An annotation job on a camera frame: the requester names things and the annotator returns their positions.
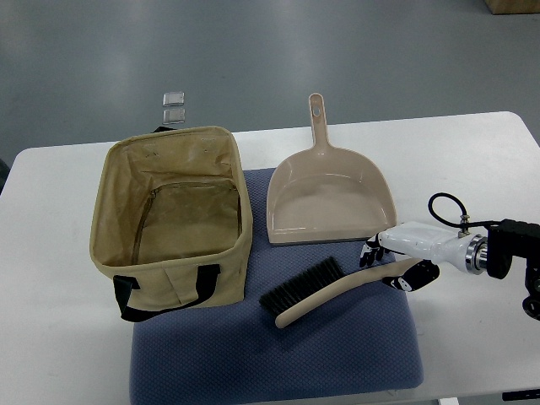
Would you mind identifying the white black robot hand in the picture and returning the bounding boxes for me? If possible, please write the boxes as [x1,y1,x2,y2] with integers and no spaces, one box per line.
[359,222,488,292]

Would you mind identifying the beige brush black bristles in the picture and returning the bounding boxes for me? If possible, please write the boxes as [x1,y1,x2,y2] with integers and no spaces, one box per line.
[259,257,420,328]

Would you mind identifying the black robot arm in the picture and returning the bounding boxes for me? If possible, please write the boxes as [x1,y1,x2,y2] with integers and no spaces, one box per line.
[428,192,539,321]

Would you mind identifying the yellow fabric bag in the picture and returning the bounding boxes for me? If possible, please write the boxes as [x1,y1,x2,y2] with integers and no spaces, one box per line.
[89,127,253,322]

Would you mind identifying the blue quilted cushion mat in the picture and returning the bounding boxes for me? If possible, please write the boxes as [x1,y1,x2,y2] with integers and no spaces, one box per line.
[130,169,424,404]

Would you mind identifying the beige plastic dustpan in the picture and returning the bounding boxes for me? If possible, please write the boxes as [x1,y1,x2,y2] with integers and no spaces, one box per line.
[267,93,397,245]

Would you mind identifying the cardboard box corner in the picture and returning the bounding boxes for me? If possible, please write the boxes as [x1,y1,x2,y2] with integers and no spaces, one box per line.
[484,0,540,15]

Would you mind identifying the clear floor socket cover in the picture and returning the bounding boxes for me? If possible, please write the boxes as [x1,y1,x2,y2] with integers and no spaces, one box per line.
[162,91,185,107]

